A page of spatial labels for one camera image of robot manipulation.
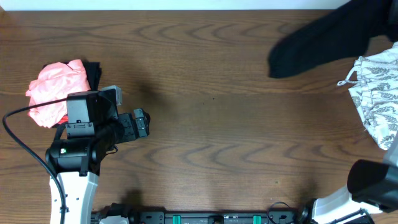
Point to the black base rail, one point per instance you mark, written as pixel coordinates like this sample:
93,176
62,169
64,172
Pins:
121,213

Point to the black red folded garment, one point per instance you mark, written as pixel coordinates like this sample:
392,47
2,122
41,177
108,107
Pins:
93,72

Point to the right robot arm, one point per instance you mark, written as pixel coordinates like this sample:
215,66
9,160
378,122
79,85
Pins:
371,189

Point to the pink crumpled garment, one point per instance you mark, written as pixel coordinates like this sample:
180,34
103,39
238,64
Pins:
54,82

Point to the white patterned garment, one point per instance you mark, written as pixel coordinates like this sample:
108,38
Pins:
374,94

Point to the black t-shirt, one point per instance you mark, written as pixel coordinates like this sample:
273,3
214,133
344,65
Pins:
343,33

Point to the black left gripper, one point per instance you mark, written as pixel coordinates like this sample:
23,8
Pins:
138,125

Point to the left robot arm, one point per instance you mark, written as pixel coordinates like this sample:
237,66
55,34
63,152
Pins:
76,165

